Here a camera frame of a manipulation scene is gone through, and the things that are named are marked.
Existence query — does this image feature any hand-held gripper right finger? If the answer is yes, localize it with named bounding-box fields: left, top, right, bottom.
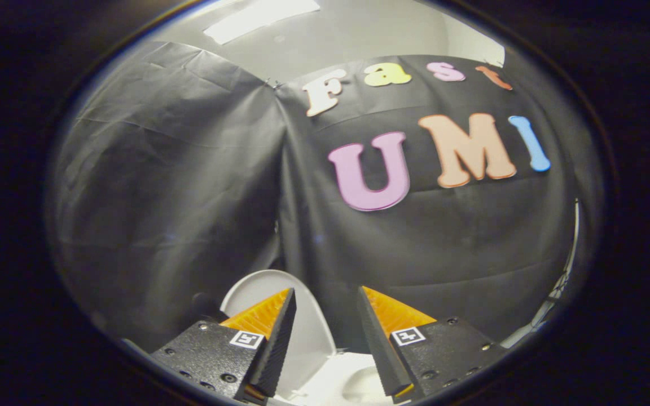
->
left=357, top=286, right=508, bottom=403

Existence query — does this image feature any black backdrop cloth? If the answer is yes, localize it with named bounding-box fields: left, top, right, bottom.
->
left=47, top=39, right=606, bottom=355

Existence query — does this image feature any black tripod stand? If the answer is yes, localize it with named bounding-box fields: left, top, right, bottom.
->
left=530, top=198, right=581, bottom=331

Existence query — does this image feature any white toilet seat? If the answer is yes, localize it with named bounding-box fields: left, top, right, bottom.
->
left=294, top=352, right=390, bottom=404

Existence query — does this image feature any ceiling light panel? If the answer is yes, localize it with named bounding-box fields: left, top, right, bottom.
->
left=203, top=0, right=322, bottom=46

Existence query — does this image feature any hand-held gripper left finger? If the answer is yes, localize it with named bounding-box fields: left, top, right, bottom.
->
left=149, top=288, right=298, bottom=402

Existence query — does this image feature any white toilet lid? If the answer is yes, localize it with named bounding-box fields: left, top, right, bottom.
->
left=220, top=269, right=337, bottom=399

